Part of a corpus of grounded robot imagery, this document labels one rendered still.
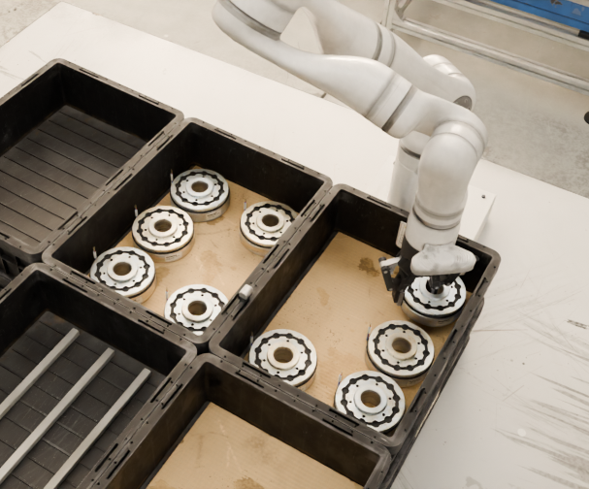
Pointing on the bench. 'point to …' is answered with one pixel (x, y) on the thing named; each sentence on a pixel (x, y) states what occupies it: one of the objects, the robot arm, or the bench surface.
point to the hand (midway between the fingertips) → (413, 293)
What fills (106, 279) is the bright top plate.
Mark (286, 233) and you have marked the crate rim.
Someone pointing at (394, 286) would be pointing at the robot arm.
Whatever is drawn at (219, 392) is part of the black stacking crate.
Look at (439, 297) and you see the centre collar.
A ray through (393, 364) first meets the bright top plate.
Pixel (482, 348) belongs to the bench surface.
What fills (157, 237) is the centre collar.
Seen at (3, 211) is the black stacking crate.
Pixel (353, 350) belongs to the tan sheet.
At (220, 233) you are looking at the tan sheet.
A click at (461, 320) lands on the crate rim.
